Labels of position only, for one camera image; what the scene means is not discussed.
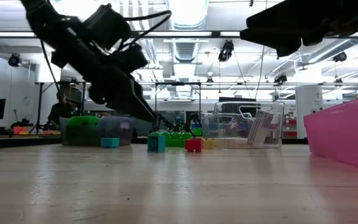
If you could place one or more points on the green background box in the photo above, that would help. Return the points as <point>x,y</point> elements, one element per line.
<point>197,132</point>

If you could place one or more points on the long green toy brick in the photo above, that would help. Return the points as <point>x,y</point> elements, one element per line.
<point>176,140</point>

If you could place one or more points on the white boxed playing card deck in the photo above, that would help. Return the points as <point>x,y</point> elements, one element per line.
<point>259,130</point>

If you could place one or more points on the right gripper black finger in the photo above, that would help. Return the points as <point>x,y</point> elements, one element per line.
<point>275,28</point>

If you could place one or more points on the yellow-orange toy brick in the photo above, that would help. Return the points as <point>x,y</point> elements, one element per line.
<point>208,143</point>

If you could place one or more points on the small blue toy brick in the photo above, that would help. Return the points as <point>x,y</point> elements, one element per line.
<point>156,143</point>

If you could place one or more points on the black ceiling spotlight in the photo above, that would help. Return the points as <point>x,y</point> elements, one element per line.
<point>14,60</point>
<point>226,51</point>

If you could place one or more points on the black background stand frame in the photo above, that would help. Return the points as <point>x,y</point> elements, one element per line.
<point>178,83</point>

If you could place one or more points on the purple foam die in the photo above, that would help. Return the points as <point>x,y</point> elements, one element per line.
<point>117,127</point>

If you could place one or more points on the black background monitor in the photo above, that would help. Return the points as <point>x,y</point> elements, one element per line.
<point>235,99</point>

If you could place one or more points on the small teal toy brick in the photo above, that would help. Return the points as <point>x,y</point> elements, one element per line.
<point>110,143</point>

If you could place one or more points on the small red toy brick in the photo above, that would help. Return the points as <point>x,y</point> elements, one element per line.
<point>194,145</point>

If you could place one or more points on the green foam die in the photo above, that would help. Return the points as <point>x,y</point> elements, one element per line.
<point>82,124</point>

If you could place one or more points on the black aluminium table frame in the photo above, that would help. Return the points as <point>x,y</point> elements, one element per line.
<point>11,142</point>

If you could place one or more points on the person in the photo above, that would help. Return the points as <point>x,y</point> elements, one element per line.
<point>57,112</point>

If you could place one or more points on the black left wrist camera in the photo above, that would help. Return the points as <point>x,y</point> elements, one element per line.
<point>107,26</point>

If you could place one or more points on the clear plastic bin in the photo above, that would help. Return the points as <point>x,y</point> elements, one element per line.
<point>228,124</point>

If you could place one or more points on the grey translucent plastic bin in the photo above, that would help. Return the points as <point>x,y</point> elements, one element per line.
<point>64,130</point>

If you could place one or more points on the long ceiling light bar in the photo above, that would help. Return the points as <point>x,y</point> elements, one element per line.
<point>179,34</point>

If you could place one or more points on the silver ventilation duct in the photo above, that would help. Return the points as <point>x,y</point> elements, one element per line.
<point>186,15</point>

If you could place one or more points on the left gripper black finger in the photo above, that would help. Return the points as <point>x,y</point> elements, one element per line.
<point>132,102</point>

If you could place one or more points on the pink plastic bin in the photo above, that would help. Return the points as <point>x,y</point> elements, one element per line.
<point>343,137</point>

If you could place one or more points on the white pillar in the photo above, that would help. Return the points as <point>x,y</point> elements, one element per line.
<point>309,109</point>

